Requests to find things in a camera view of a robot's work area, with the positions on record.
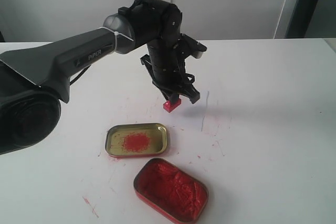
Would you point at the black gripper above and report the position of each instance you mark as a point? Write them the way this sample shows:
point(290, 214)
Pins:
point(170, 77)

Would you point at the red plastic stamp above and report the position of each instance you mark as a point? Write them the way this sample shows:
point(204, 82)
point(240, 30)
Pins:
point(169, 106)

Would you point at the red ink pad tin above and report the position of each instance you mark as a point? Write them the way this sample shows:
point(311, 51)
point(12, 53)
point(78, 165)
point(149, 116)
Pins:
point(176, 195)

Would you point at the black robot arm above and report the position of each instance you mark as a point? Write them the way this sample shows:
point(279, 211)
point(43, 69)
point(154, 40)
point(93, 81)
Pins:
point(35, 81)

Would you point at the white paper sheet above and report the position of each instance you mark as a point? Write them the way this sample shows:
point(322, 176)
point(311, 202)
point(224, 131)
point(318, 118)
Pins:
point(188, 116)

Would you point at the gold tin lid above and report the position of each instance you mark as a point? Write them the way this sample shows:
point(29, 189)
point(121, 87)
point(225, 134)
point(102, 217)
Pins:
point(137, 140)

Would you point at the white cabinet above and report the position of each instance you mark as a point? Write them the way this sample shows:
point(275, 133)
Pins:
point(49, 20)

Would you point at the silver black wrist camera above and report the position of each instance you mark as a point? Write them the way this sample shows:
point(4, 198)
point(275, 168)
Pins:
point(193, 47)

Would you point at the dark door frame post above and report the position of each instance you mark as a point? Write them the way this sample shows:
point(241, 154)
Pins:
point(300, 19)

